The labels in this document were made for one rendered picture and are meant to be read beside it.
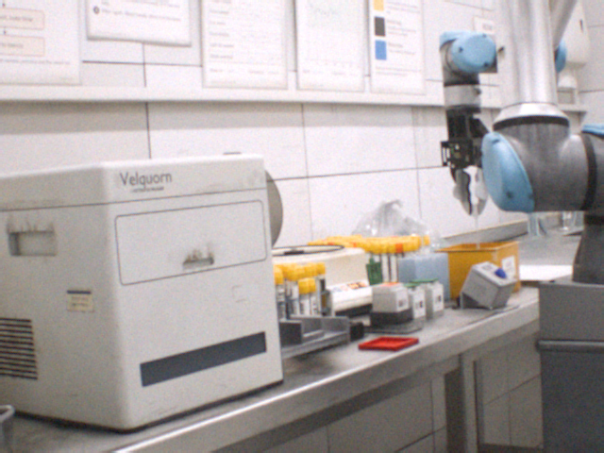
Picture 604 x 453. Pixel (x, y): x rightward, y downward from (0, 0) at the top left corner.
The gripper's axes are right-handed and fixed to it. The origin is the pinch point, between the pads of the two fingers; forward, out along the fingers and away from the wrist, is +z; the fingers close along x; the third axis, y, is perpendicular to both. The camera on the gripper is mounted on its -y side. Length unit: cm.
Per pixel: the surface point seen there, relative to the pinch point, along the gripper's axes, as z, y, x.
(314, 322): 11, 67, 2
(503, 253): 9.0, 2.4, 6.3
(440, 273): 11.0, 15.3, -1.8
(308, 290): 8, 59, -3
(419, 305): 14.4, 32.6, 2.0
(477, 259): 9.5, 6.4, 2.2
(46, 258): -2, 105, -9
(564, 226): 16, -153, -29
